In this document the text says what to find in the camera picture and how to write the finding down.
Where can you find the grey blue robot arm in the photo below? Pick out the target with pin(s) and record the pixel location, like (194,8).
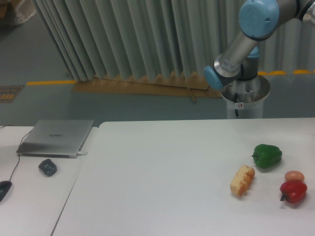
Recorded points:
(258,19)

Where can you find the green bell pepper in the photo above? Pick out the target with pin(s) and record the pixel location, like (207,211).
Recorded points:
(266,156)

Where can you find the red bell pepper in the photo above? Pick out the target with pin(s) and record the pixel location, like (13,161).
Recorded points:
(293,191)

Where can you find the brown cardboard sheet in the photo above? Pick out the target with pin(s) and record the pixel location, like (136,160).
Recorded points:
(193,86)

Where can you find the grey pleated curtain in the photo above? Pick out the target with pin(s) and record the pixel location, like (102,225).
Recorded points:
(140,40)

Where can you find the silver laptop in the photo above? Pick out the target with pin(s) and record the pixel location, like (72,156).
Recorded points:
(56,138)

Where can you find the bread roll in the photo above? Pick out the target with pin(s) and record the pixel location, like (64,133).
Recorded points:
(242,180)

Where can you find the brown egg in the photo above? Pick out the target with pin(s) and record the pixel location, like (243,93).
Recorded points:
(294,175)

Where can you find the black computer mouse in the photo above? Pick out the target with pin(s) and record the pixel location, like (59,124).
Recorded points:
(4,188)

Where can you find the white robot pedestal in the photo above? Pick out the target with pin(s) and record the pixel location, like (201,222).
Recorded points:
(245,99)

